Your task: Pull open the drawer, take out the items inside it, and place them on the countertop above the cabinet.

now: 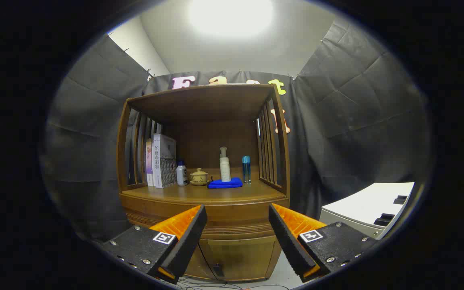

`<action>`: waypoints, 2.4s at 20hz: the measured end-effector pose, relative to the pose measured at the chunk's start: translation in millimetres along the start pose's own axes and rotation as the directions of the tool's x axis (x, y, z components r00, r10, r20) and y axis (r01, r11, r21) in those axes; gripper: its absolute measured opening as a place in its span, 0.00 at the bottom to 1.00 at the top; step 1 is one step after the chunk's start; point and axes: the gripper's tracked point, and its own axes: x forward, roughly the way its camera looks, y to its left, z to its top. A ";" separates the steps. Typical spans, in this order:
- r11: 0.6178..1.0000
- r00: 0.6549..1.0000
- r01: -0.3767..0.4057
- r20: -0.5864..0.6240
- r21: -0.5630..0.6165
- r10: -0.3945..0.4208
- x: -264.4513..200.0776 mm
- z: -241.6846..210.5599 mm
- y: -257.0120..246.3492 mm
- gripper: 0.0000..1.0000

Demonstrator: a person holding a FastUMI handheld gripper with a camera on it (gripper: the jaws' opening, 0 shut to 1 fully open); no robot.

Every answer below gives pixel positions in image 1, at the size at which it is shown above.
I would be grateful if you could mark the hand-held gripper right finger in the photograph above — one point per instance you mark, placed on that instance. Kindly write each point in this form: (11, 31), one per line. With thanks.
(288, 241)

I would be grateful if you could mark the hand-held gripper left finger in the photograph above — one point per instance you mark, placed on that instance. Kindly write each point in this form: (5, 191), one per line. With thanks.
(187, 241)

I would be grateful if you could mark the wooden drawer with black knob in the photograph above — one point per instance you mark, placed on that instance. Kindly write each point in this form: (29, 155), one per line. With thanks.
(236, 213)

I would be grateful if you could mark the wooden countertop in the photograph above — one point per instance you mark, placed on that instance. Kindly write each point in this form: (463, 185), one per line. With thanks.
(216, 194)

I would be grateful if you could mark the white drawer unit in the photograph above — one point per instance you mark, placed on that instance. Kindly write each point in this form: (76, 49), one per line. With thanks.
(365, 205)

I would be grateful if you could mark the wooden cabinet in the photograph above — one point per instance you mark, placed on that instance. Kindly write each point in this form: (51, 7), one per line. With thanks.
(199, 141)

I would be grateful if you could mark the yellow ceramic lidded teacup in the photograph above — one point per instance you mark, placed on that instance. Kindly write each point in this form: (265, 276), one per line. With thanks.
(198, 176)

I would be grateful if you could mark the small white bottle blue cap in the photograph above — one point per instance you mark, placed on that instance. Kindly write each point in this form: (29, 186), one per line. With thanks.
(181, 175)

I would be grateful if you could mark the folded blue cloth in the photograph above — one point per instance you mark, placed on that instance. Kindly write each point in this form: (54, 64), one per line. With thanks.
(224, 183)

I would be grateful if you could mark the white pump bottle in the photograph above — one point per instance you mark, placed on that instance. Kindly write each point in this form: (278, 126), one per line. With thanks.
(225, 169)

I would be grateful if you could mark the clear blue capped bottle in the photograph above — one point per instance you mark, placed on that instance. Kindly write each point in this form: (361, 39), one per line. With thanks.
(246, 169)

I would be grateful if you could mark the thick white patterned book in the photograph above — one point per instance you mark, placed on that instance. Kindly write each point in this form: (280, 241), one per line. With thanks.
(161, 161)

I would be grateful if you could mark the thin purple book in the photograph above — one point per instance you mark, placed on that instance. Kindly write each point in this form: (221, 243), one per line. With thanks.
(149, 161)

